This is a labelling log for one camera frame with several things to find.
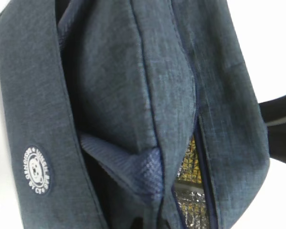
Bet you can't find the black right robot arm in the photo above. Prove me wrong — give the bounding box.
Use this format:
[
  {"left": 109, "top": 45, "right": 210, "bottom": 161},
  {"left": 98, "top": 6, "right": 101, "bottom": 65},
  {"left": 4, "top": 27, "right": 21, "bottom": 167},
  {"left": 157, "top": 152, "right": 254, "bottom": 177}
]
[{"left": 259, "top": 95, "right": 286, "bottom": 163}]

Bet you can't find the dark blue lunch bag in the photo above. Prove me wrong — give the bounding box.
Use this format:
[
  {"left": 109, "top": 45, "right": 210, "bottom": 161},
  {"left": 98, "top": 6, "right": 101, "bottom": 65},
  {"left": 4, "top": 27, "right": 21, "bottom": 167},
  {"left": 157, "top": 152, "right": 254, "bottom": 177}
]
[{"left": 0, "top": 0, "right": 270, "bottom": 229}]

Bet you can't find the yellow pear-shaped gourd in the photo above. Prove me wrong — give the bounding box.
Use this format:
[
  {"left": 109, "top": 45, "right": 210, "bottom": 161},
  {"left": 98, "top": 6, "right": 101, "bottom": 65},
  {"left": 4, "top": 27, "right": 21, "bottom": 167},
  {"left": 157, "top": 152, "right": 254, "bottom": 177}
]
[{"left": 177, "top": 138, "right": 202, "bottom": 184}]

